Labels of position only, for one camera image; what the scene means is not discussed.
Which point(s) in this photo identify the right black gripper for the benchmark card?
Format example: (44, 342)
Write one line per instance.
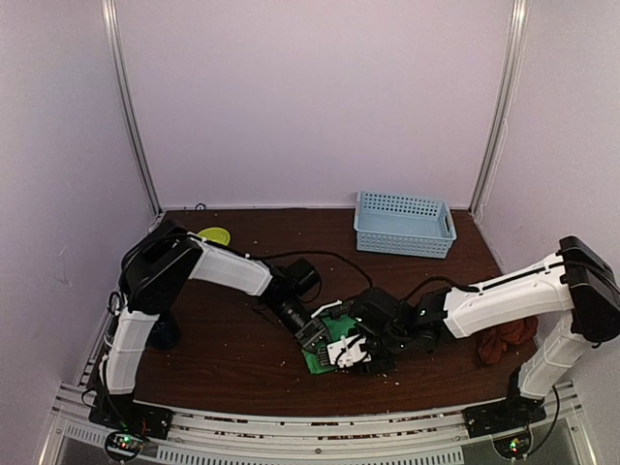
(378, 367)

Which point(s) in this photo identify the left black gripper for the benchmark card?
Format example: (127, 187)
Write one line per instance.
(320, 333)

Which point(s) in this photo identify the green towel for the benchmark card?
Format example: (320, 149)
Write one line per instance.
(344, 326)

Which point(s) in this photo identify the brown towel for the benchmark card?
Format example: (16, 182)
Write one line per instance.
(495, 341)

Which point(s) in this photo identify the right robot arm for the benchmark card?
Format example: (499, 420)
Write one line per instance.
(574, 281)

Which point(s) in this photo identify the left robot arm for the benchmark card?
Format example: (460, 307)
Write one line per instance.
(163, 266)

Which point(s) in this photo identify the light blue plastic basket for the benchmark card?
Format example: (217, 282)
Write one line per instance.
(403, 225)

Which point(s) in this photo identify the green plastic bowl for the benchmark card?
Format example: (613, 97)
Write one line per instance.
(216, 234)

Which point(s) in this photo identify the dark blue mug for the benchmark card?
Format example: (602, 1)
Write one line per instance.
(165, 334)

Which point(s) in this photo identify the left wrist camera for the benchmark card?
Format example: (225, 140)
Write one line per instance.
(333, 310)

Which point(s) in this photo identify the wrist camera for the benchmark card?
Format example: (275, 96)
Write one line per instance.
(333, 310)
(348, 352)

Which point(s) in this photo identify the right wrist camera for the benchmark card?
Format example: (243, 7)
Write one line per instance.
(348, 352)

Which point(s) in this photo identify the aluminium front rail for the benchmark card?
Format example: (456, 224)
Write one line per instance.
(436, 436)

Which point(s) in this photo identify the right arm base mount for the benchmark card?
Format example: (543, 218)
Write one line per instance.
(504, 415)

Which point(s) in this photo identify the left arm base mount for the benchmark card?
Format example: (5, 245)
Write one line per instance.
(140, 420)

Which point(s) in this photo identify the right aluminium frame post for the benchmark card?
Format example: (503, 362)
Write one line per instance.
(491, 153)

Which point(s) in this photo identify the aluminium frame post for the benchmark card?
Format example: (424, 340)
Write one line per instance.
(491, 153)
(110, 17)

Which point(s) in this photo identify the left aluminium frame post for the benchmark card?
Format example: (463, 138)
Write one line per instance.
(110, 17)

